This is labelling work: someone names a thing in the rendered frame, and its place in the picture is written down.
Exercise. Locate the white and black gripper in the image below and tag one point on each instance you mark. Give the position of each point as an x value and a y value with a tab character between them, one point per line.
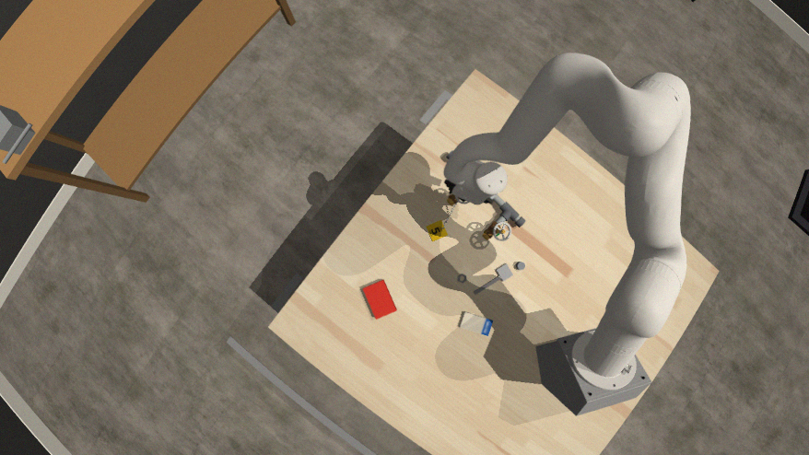
458	191

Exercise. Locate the grey pipe manifold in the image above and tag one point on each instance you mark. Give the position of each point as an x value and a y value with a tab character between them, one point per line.
508	213

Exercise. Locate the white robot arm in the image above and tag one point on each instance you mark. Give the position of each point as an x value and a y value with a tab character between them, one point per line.
632	122

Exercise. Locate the yellow square tag on metal chain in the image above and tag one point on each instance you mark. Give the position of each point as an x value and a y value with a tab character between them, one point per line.
437	230

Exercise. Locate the red flat block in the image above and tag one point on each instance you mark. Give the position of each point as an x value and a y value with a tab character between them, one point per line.
379	299

